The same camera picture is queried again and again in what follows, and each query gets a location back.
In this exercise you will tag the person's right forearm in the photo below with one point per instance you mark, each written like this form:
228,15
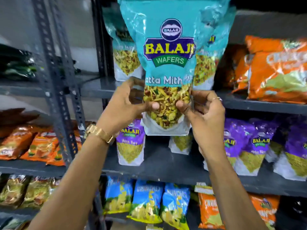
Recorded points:
232,196

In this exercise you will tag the blue snack packet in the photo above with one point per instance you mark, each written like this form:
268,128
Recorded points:
122,57
208,67
168,57

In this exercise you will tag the person's right hand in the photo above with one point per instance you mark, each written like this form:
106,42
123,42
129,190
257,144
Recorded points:
208,126

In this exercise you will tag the person's left hand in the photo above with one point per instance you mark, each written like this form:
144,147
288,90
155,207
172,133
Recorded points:
117,112

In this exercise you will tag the yellow green snack packet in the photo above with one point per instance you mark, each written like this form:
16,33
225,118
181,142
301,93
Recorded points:
37,192
13,191

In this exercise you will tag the person's left forearm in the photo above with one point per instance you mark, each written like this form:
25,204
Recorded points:
72,189

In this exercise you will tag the orange flat spice packet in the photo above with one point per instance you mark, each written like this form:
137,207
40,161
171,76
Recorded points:
40,146
78,141
56,155

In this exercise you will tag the blue yellow chips bag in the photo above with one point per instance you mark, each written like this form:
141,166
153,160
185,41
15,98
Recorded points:
146,203
175,208
118,196

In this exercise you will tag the orange chips packet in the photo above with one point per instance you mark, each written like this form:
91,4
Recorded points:
209,213
266,208

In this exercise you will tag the orange snack bag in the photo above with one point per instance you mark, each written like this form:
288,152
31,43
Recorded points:
241,71
227,67
275,74

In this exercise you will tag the gold wristwatch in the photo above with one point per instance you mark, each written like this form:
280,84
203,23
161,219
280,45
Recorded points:
99,133

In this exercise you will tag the grey metal shelf rack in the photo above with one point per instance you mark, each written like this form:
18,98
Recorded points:
19,91
163,165

